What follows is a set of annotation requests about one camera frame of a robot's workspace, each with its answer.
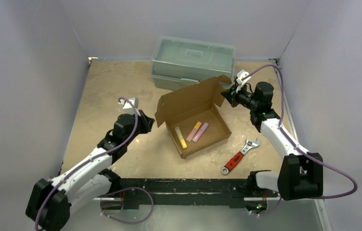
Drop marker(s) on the purple highlighter marker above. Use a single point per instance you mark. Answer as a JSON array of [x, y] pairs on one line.
[[200, 132]]

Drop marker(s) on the orange pink highlighter marker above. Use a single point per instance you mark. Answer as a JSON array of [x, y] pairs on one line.
[[193, 131]]

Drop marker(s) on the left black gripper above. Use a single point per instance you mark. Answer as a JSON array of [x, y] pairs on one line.
[[146, 121]]

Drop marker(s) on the translucent green plastic toolbox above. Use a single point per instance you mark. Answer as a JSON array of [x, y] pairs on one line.
[[179, 62]]

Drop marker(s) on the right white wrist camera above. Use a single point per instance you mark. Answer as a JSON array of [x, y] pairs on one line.
[[241, 80]]

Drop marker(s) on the brown cardboard box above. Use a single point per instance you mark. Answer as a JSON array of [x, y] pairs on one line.
[[184, 107]]

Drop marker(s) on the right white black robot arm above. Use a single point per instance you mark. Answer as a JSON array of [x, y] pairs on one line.
[[301, 172]]

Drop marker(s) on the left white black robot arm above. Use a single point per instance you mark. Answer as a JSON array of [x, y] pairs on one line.
[[53, 201]]

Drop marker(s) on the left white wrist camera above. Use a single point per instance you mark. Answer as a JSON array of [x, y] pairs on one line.
[[128, 105]]

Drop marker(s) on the red handled adjustable wrench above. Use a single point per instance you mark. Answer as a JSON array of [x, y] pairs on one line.
[[234, 161]]

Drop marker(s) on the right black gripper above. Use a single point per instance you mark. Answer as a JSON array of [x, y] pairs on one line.
[[231, 96]]

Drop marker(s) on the yellow highlighter marker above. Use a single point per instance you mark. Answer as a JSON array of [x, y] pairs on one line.
[[181, 138]]

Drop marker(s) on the black metal base rail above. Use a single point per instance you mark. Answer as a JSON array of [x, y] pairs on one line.
[[232, 193]]

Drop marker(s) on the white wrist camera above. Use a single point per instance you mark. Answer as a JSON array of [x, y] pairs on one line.
[[128, 105], [241, 80]]

